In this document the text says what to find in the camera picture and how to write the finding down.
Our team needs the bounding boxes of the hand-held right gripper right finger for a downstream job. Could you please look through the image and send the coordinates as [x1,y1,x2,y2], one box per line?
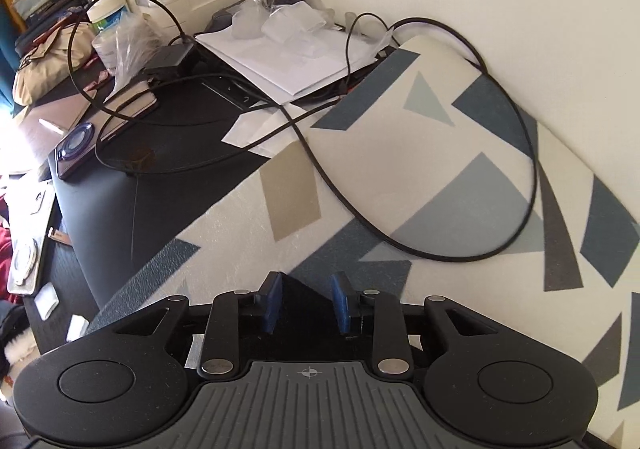
[331,271,501,377]

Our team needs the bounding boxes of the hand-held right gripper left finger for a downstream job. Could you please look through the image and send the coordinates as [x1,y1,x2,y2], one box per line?
[114,271,285,377]

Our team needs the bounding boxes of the clear plastic packaging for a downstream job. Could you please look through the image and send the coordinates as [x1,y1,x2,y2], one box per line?
[232,0,331,42]

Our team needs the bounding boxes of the black desk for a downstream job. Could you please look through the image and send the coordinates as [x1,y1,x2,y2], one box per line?
[20,0,351,345]

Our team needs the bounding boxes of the white paper scraps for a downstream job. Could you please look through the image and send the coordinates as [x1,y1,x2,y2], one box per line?
[222,109,296,155]

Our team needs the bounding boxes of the geometric patterned mat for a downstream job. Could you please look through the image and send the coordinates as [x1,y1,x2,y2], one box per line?
[87,32,640,435]

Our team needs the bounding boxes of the dark phone with ring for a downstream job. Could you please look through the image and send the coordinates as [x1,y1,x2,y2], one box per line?
[55,123,96,180]

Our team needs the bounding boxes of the black cable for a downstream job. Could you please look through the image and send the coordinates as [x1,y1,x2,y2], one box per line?
[67,0,541,262]

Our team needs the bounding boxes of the clear plastic blister pack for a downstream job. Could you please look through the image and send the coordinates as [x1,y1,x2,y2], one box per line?
[7,189,53,297]

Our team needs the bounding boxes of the red garment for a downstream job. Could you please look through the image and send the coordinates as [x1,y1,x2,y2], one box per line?
[0,224,16,300]

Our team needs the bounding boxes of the stack of white papers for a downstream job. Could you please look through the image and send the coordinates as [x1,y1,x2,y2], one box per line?
[195,0,381,105]

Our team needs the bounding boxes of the beige drawstring bag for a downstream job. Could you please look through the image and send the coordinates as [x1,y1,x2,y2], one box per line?
[12,22,101,105]

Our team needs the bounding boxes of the teal curtain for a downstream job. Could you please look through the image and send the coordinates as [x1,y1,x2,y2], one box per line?
[0,4,16,115]

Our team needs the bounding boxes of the clear plastic bag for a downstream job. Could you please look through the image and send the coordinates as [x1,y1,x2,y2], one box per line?
[95,12,156,80]

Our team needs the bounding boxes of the black covered book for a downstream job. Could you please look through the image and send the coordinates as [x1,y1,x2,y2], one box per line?
[102,79,158,120]

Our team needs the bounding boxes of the tan notebook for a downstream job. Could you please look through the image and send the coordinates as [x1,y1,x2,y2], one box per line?
[20,94,91,165]

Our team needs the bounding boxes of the black power adapter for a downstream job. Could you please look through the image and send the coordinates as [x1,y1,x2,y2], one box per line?
[150,43,196,76]

